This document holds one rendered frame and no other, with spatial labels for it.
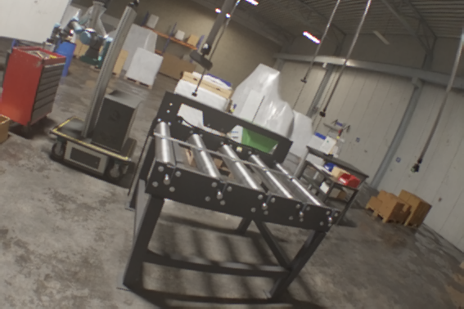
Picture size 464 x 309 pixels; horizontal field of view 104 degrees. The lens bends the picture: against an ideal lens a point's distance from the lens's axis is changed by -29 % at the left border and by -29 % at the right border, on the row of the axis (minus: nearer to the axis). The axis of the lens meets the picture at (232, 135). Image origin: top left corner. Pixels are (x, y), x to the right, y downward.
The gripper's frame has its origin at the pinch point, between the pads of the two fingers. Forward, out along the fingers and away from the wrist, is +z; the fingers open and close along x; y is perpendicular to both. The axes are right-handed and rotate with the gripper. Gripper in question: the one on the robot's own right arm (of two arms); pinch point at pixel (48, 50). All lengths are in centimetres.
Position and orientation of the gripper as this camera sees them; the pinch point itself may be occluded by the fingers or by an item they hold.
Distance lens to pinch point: 313.3
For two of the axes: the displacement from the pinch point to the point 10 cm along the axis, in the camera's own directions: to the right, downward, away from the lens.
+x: 7.0, 1.9, 6.9
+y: 5.8, 4.1, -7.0
